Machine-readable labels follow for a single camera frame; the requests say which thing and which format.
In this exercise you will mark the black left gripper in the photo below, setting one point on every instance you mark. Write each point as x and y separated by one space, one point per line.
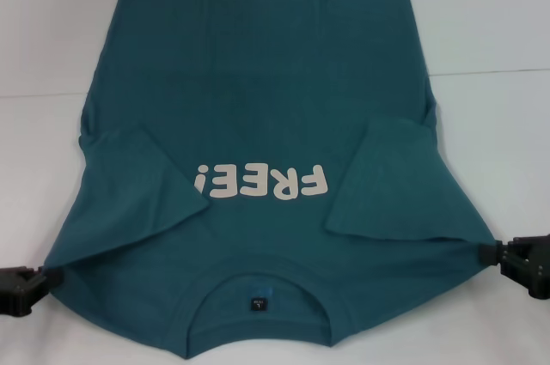
19 292

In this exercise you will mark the teal t-shirt with FREE print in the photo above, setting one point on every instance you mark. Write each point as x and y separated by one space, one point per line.
258 103

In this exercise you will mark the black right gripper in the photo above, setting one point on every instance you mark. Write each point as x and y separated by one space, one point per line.
530 266

